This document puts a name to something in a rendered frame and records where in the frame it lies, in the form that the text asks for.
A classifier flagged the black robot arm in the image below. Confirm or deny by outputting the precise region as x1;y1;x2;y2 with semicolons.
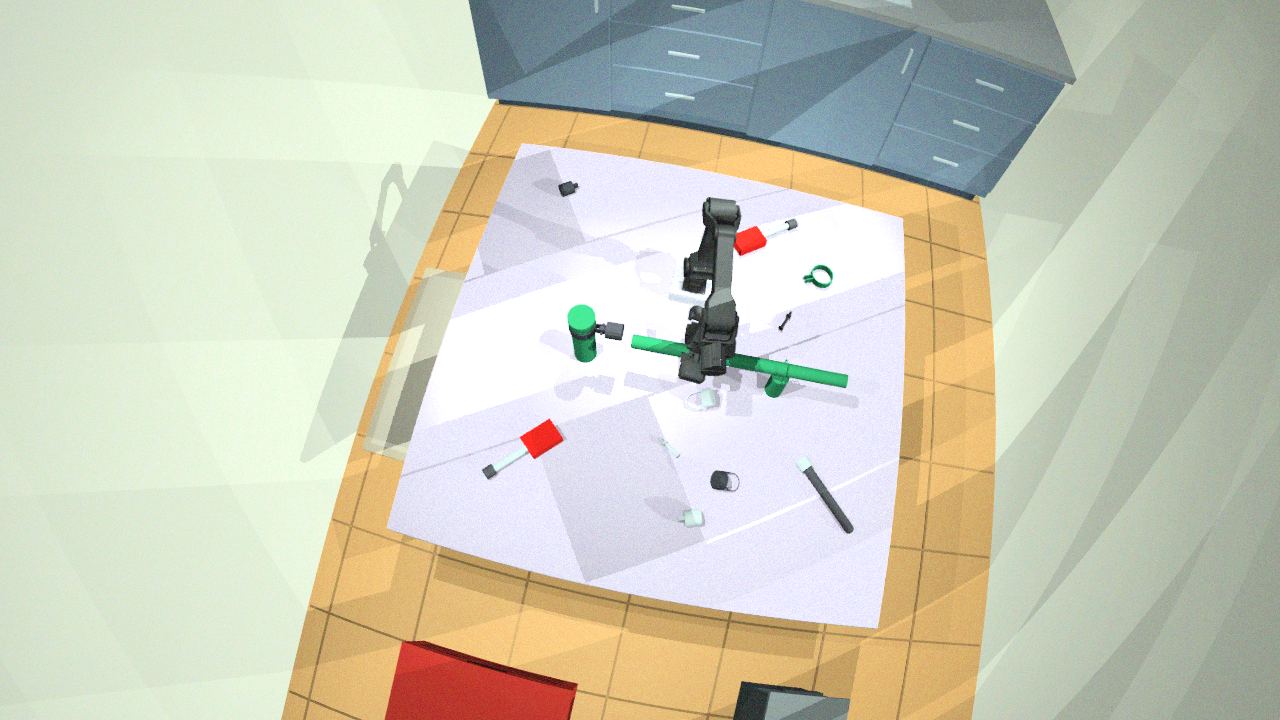
682;197;742;375

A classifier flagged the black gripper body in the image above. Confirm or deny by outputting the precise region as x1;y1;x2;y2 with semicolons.
678;305;707;384

